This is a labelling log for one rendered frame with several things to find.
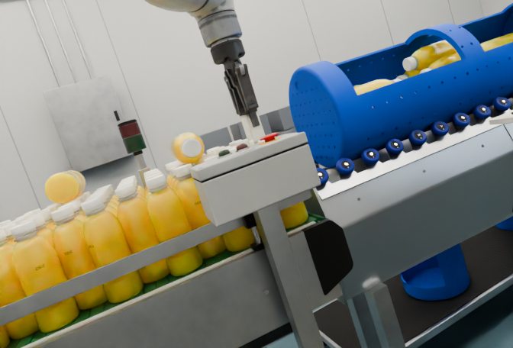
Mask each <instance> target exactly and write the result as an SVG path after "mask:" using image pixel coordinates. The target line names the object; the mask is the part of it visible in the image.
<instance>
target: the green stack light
mask: <svg viewBox="0 0 513 348"><path fill-rule="evenodd" d="M123 143H124V146H125V149H126V151H127V154H129V153H133V152H136V151H138V150H142V149H145V148H147V146H146V144H145V141H144V138H143V135H142V134H138V135H134V136H132V137H128V138H125V139H123Z"/></svg>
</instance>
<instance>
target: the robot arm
mask: <svg viewBox="0 0 513 348"><path fill-rule="evenodd" d="M144 1H145V2H147V3H149V4H151V5H153V6H156V7H158V8H162V9H164V10H167V11H175V12H187V13H188V14H190V15H191V16H192V17H195V19H196V21H197V23H198V28H199V30H200V32H201V35H202V39H203V41H204V43H205V46H206V47H207V48H211V50H210V52H211V55H212V58H213V60H214V63H215V64H216V65H221V64H223V65H224V70H225V71H224V75H225V76H224V81H225V83H226V85H227V88H228V91H229V93H230V95H231V99H232V102H233V104H234V107H235V110H236V113H237V114H238V115H240V119H241V122H242V125H243V127H244V131H245V134H246V136H247V140H248V143H249V144H250V141H251V140H253V142H254V143H258V140H260V138H261V137H264V136H266V135H265V133H264V130H263V126H262V124H261V121H260V117H259V115H258V112H257V108H258V107H259V105H258V103H257V98H256V96H255V93H254V90H253V86H252V83H251V81H250V76H249V73H248V68H247V64H246V63H245V64H242V63H241V61H240V58H241V57H243V56H244V55H245V50H244V46H243V44H242V41H241V40H240V39H239V38H240V37H241V36H242V34H243V33H242V31H241V29H240V25H239V21H238V19H237V14H236V12H235V9H234V0H144Z"/></svg>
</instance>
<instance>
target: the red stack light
mask: <svg viewBox="0 0 513 348"><path fill-rule="evenodd" d="M118 130H119V132H120V135H121V137H122V140H123V139H125V138H128V137H132V136H134V135H138V134H141V130H140V127H139V125H138V122H134V123H130V124H126V125H124V126H121V127H119V128H118Z"/></svg>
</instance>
